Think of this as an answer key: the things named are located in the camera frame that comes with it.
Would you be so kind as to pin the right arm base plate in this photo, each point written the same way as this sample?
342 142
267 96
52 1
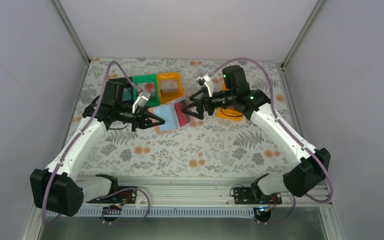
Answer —
253 196

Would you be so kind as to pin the red card in holder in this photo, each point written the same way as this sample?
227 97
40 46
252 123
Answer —
182 118

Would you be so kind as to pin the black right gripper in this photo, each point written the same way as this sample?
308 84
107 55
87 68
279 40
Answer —
206 105

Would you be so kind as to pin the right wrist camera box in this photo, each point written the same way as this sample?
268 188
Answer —
206 82

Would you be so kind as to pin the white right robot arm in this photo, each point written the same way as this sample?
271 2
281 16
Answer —
309 164

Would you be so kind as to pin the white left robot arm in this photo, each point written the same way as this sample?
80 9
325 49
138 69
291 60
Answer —
56 188

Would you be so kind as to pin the red white card stack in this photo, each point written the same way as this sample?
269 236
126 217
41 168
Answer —
148 87

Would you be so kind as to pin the black storage bin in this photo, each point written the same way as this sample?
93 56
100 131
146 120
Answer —
127 90

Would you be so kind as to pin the aluminium mounting rail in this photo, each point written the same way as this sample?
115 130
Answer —
191 197

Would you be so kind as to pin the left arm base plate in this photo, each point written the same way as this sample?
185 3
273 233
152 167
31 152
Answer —
122 195

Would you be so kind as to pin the white floral card stack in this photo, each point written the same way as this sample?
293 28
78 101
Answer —
168 85

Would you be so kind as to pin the floral tablecloth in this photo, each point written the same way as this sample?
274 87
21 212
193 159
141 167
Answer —
212 147

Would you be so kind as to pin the green storage bin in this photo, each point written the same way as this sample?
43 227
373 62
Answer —
152 102

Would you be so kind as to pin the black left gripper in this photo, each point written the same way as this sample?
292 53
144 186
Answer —
139 118

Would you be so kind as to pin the orange storage bin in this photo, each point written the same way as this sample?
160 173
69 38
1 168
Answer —
229 114

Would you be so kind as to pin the yellow storage bin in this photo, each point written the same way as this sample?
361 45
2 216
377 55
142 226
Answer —
167 97

